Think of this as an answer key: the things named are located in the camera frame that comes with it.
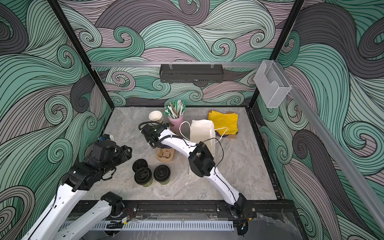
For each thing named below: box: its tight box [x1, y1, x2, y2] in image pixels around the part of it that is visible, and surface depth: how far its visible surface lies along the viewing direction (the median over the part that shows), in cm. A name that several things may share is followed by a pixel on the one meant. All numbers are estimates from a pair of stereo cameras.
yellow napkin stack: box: [208, 110, 239, 137], surface depth 110 cm
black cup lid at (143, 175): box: [134, 167, 153, 185], surface depth 75 cm
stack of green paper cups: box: [149, 110, 164, 126], surface depth 96 cm
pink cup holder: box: [168, 115, 185, 136], surface depth 99 cm
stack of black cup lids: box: [132, 158, 149, 173], surface depth 88 cm
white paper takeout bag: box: [190, 119, 216, 157], surface depth 81 cm
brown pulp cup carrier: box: [157, 148, 175, 163], surface depth 90 cm
